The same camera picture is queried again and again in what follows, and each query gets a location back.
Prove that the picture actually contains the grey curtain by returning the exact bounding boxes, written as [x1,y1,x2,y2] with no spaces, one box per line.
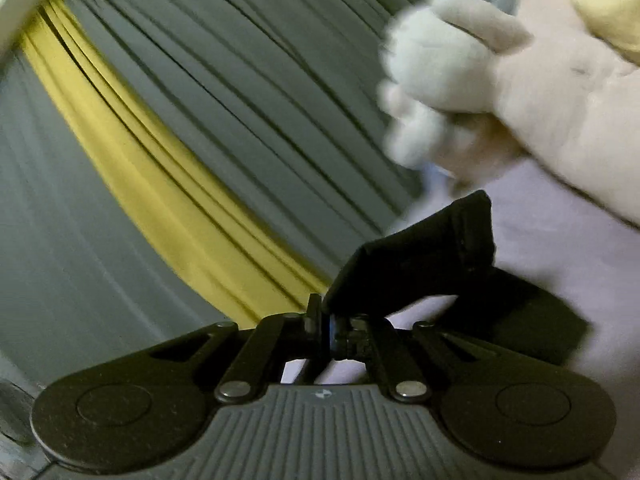
[0,0,481,391]

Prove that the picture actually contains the lavender bed sheet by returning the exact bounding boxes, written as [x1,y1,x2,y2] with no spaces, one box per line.
[278,159,640,480]

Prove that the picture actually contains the black pants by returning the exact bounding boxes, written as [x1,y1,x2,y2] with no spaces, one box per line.
[322,190,592,367]

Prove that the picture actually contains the yellow curtain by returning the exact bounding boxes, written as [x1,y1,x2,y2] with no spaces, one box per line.
[19,0,332,332]

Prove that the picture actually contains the white frame bar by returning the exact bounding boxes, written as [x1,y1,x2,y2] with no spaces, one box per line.
[0,0,97,63]

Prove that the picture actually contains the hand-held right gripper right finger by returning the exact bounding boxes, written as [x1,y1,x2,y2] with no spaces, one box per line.
[332,313,482,404]

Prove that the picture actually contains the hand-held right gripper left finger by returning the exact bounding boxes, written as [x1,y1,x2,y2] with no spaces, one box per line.
[149,294,335,405]

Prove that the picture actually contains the cream plush toy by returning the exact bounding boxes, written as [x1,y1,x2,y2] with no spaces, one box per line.
[376,0,640,227]

